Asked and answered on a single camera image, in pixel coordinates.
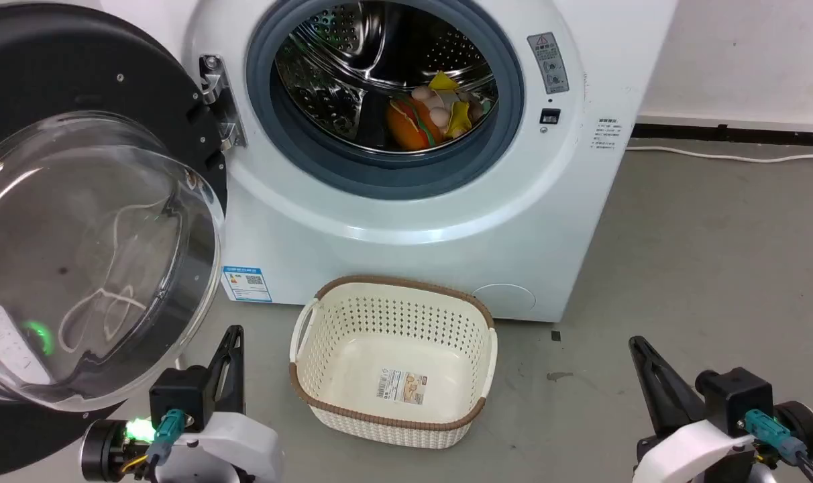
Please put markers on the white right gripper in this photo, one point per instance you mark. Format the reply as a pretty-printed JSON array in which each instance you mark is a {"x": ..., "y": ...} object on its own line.
[{"x": 688, "y": 456}]

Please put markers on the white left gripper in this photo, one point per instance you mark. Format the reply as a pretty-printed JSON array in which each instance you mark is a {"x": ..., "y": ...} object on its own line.
[{"x": 239, "y": 449}]

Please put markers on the white front-load washing machine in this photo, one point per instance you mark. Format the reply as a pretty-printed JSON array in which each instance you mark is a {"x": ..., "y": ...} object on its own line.
[{"x": 413, "y": 268}]

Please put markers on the metal door hinge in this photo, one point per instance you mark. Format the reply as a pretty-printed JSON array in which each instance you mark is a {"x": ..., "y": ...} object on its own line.
[{"x": 222, "y": 100}]

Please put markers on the black door latch socket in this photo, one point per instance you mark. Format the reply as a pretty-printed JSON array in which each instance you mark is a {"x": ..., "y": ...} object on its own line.
[{"x": 550, "y": 117}]

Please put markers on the black washer door glass bowl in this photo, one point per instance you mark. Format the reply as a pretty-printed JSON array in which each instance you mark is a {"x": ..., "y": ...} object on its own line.
[{"x": 58, "y": 60}]

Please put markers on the blue energy label sticker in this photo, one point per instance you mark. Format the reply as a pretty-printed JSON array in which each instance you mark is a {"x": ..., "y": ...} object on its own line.
[{"x": 247, "y": 285}]

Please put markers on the cream laundry basket brown rim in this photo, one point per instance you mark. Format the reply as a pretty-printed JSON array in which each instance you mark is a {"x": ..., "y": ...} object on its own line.
[{"x": 353, "y": 315}]

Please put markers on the paper label with barcode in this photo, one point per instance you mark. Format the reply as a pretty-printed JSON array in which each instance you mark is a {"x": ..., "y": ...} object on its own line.
[{"x": 402, "y": 386}]

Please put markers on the round white filter cover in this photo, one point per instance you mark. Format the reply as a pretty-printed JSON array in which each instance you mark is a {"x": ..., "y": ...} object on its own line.
[{"x": 504, "y": 299}]

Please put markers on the white power strip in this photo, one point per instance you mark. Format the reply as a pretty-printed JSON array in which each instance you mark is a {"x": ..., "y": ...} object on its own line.
[{"x": 4, "y": 342}]

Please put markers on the small text sticker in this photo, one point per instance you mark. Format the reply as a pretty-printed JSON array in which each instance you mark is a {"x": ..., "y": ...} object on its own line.
[{"x": 608, "y": 134}]

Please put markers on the black baseboard strip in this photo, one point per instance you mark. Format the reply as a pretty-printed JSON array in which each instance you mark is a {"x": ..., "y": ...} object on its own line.
[{"x": 748, "y": 134}]

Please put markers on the hamburger plush toy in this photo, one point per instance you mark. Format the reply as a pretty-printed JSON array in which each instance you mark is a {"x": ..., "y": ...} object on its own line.
[{"x": 410, "y": 127}]

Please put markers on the beige egg-shaped toy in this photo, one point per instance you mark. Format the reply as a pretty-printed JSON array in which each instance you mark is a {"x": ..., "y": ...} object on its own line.
[{"x": 439, "y": 115}]

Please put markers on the yellow plush toy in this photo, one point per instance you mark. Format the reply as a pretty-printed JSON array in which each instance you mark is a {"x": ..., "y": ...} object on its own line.
[{"x": 457, "y": 117}]

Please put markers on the stainless steel washer drum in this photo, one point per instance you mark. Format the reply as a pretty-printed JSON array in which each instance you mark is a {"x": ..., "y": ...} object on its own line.
[{"x": 353, "y": 40}]

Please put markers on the grey warning sticker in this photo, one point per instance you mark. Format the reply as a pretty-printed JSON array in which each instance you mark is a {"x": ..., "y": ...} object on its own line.
[{"x": 549, "y": 64}]

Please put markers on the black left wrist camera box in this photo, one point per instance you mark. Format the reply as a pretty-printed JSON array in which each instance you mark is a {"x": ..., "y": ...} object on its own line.
[{"x": 178, "y": 396}]

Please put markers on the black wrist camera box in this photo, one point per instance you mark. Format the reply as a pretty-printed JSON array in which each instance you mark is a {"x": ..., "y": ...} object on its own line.
[
  {"x": 738, "y": 396},
  {"x": 178, "y": 396}
]

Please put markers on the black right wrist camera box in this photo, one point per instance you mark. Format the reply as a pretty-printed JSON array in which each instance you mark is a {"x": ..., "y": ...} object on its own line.
[{"x": 738, "y": 396}]

